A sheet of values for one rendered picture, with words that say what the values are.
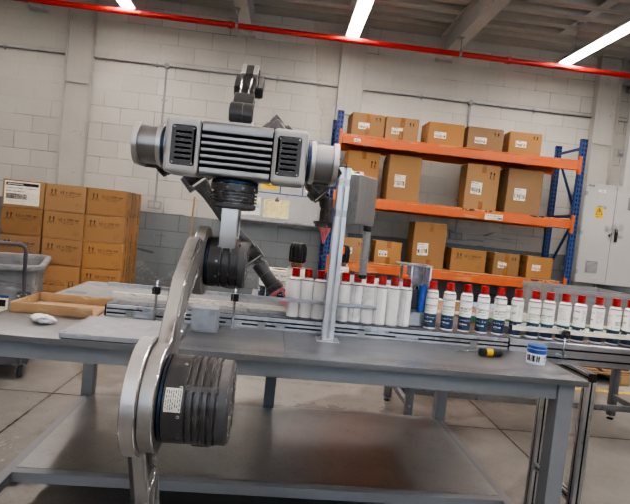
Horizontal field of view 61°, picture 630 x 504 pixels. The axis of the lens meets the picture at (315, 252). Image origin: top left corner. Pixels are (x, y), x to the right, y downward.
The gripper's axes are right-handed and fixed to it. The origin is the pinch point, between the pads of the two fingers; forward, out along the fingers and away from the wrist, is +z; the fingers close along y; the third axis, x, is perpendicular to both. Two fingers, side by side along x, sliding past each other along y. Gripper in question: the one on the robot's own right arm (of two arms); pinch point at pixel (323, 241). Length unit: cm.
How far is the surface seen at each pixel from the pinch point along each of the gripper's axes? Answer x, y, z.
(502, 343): 27, -76, 34
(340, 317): 22.8, -7.4, 28.9
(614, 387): -140, -254, 99
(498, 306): 23, -74, 19
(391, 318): 23.2, -28.7, 27.6
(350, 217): 36.0, -4.9, -12.3
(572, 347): 28, -107, 33
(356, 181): 36.2, -5.7, -26.0
